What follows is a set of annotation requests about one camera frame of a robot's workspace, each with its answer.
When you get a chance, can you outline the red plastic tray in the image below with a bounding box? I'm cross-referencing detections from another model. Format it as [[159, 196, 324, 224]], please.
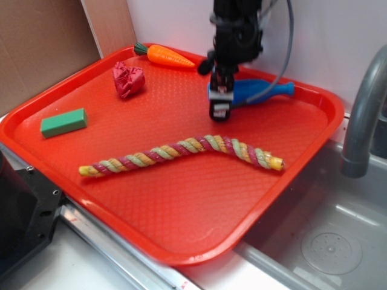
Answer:
[[1, 47, 344, 266]]

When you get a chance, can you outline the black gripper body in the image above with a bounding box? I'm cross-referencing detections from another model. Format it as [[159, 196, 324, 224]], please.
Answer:
[[198, 0, 262, 76]]

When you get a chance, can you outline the brown cardboard panel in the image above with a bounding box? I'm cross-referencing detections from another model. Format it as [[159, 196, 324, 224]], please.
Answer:
[[1, 1, 137, 115]]

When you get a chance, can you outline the green rectangular block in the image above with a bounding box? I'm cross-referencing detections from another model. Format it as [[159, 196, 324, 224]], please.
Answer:
[[41, 108, 88, 138]]

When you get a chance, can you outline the multicolour twisted rope toy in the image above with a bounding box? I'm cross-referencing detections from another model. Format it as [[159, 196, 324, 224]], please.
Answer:
[[78, 135, 285, 178]]

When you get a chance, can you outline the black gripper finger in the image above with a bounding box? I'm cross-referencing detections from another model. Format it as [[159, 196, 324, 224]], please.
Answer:
[[209, 101, 231, 122], [209, 66, 234, 100]]

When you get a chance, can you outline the grey toy sink basin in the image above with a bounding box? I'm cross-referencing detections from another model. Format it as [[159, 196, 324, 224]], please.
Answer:
[[182, 120, 386, 289]]

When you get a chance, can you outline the grey toy faucet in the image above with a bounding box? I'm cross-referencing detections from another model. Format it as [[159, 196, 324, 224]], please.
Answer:
[[340, 46, 386, 178]]

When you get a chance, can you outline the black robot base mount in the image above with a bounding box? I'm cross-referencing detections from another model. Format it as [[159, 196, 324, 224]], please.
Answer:
[[1, 154, 63, 280]]

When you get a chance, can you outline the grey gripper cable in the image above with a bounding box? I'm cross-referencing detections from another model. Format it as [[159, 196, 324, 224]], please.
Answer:
[[232, 0, 295, 109]]

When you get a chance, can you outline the blue plastic toy bottle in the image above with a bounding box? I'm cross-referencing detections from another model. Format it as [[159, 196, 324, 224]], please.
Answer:
[[207, 79, 294, 105]]

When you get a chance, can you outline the orange toy carrot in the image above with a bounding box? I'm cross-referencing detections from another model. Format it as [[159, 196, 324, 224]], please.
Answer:
[[134, 42, 195, 68]]

